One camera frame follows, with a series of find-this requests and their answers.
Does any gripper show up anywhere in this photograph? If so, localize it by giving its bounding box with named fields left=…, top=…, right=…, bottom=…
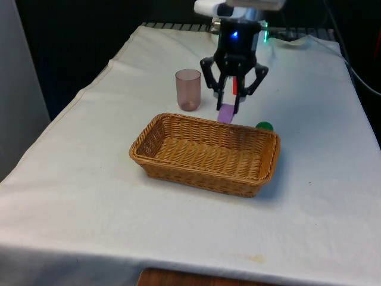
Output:
left=199, top=20, right=269, bottom=114

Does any purple triangular block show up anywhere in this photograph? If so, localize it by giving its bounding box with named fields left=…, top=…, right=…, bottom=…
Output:
left=217, top=102, right=236, bottom=124

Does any wicker basket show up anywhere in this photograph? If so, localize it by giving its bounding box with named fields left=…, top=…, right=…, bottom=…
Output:
left=129, top=112, right=282, bottom=198

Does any see-through pink cup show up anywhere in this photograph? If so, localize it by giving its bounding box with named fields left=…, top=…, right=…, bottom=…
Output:
left=174, top=69, right=202, bottom=113

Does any green ball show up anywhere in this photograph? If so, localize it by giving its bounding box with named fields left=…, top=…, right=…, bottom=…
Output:
left=255, top=120, right=274, bottom=132

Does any pale grey locker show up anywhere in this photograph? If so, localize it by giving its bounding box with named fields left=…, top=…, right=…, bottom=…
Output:
left=0, top=0, right=52, bottom=183

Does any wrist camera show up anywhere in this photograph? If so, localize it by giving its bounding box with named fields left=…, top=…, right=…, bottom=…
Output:
left=224, top=0, right=287, bottom=12

